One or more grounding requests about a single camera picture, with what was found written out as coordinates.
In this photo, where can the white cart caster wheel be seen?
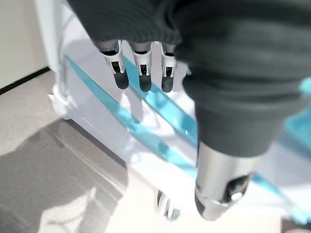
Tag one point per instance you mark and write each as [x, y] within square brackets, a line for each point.
[59, 105]
[167, 205]

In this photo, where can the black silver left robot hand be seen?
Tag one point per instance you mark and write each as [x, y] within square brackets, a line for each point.
[230, 60]

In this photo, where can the light blue side bin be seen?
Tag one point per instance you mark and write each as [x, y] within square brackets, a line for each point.
[300, 132]

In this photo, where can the white medical cart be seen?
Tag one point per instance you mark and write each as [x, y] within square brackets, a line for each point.
[52, 60]

